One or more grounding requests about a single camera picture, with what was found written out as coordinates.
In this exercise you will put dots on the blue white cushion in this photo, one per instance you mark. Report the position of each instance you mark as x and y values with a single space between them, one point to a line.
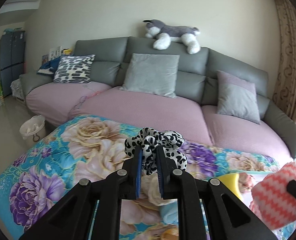
49 68

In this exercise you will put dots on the yellow sponge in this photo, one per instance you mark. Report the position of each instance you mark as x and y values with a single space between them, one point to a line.
231 181

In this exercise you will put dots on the pink white striped cloth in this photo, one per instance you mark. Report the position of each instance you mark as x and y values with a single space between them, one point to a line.
271 201

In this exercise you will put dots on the black white patterned cushion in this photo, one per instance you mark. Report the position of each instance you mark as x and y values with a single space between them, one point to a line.
74 69

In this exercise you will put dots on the light blue cloth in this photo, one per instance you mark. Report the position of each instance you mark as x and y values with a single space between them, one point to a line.
169 213

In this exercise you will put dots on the beige patterned curtain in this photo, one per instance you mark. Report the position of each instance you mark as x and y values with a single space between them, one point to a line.
284 95

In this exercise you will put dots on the grey pink right cushion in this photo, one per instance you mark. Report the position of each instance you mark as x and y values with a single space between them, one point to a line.
237 97

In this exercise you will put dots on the black white leopard scrunchie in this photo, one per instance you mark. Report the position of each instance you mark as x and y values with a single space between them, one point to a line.
148 140

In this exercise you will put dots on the grey middle cushion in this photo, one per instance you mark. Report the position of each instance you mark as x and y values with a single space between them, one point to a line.
153 74

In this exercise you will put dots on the grey sofa pink cover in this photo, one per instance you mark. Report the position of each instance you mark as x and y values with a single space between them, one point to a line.
192 112

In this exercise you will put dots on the pink fuzzy scrunchie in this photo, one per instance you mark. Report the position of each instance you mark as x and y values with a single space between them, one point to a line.
246 182

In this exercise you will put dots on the white waste basket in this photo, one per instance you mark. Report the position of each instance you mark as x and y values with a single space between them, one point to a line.
33 130

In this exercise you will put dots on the beige lace scrunchie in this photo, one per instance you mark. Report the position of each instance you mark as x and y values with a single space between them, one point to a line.
150 187

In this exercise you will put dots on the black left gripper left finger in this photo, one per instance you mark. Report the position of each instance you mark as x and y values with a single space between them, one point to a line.
91 210

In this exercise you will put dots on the floral teal blanket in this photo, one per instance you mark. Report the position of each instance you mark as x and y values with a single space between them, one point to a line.
92 147

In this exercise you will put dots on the husky plush toy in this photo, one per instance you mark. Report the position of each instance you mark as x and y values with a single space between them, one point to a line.
165 34

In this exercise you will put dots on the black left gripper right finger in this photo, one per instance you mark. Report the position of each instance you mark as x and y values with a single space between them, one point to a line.
207 209

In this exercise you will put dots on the grey refrigerator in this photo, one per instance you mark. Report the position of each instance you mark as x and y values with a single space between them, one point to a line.
12 55

